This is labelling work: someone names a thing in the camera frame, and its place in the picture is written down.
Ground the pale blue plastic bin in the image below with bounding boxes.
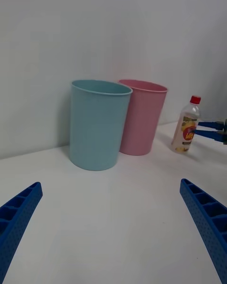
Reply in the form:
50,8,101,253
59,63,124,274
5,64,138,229
69,79,133,171

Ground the clear bottle with red cap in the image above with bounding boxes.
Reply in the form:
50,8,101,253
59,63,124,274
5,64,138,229
171,95,202,154

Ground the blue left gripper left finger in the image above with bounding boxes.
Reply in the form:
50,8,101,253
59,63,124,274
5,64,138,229
0,181,44,284

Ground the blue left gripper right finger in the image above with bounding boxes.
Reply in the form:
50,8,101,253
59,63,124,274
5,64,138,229
179,178,227,284

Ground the pink plastic bin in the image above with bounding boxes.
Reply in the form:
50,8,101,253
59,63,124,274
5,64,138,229
117,79,169,156

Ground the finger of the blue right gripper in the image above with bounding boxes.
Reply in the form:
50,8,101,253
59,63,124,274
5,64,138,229
192,129,227,145
197,120,227,130

